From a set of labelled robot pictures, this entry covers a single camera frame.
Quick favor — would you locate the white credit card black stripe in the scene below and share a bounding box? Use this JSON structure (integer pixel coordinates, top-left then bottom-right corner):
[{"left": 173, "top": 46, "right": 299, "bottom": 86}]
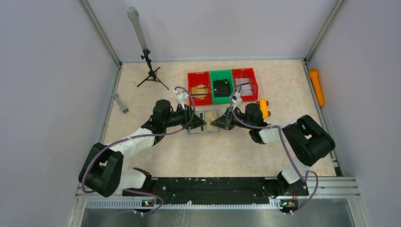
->
[{"left": 235, "top": 78, "right": 252, "bottom": 89}]

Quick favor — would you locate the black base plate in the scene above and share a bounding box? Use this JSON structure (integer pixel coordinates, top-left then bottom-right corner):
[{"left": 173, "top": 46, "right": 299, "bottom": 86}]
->
[{"left": 139, "top": 177, "right": 309, "bottom": 205}]

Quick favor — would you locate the yellow toy brick car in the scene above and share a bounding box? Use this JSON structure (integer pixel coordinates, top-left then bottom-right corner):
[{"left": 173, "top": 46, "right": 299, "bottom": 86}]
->
[{"left": 256, "top": 98, "right": 271, "bottom": 119}]

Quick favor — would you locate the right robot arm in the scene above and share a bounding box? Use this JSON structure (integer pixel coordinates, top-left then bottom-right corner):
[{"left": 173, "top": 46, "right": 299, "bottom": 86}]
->
[{"left": 211, "top": 104, "right": 335, "bottom": 197}]

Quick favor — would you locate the grey card holder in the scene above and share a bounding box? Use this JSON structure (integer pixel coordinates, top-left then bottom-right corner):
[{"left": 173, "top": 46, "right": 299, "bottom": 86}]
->
[{"left": 187, "top": 110, "right": 220, "bottom": 135}]

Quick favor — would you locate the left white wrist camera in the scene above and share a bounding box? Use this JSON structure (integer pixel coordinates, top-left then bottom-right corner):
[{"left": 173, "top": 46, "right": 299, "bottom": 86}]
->
[{"left": 173, "top": 90, "right": 189, "bottom": 108}]

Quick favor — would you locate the green bin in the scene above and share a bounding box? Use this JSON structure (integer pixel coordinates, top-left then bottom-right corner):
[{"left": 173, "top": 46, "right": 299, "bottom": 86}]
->
[{"left": 209, "top": 70, "right": 234, "bottom": 105}]

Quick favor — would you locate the orange flashlight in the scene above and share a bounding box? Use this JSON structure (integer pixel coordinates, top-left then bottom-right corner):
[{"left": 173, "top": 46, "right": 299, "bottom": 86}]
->
[{"left": 309, "top": 68, "right": 325, "bottom": 107}]

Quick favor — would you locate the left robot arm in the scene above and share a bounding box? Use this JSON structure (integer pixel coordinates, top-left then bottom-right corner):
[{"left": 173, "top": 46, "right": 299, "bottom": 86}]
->
[{"left": 78, "top": 99, "right": 206, "bottom": 197}]

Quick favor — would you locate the black tripod with grey tube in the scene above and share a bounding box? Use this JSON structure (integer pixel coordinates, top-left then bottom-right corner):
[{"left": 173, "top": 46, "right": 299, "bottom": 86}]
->
[{"left": 127, "top": 7, "right": 169, "bottom": 90}]

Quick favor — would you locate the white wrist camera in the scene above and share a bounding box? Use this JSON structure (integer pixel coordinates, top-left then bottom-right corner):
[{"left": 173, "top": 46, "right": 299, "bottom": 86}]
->
[
  {"left": 173, "top": 90, "right": 189, "bottom": 108},
  {"left": 230, "top": 92, "right": 243, "bottom": 109}
]

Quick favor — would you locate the right red bin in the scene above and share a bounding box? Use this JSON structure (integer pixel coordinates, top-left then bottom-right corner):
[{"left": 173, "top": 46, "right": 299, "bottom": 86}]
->
[{"left": 231, "top": 68, "right": 259, "bottom": 101}]

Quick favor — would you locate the small grey bracket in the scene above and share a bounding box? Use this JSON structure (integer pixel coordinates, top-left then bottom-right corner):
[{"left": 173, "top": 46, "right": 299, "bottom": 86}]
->
[{"left": 112, "top": 93, "right": 129, "bottom": 114}]

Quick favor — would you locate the clear bag in bin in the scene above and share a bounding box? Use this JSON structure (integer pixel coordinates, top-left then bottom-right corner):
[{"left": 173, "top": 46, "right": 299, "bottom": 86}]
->
[{"left": 240, "top": 87, "right": 253, "bottom": 96}]

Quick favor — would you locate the gold credit card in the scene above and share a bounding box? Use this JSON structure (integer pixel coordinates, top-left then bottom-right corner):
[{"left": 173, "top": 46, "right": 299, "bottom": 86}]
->
[{"left": 193, "top": 111, "right": 218, "bottom": 133}]

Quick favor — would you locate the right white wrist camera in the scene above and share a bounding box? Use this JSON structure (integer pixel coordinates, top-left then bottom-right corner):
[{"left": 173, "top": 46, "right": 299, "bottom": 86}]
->
[{"left": 230, "top": 92, "right": 243, "bottom": 109}]

